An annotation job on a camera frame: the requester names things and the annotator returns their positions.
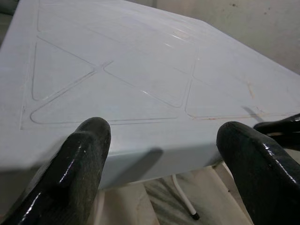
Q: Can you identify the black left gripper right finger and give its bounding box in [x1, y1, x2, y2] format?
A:
[216, 121, 300, 225]

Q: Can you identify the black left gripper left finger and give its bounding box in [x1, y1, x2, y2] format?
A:
[7, 116, 111, 225]

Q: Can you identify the white metal table leg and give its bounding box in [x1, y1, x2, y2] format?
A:
[172, 174, 201, 221]

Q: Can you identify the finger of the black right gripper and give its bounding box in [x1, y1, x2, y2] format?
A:
[254, 113, 300, 135]
[266, 134, 300, 146]

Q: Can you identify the white plastic table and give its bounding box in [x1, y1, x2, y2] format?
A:
[0, 0, 300, 191]

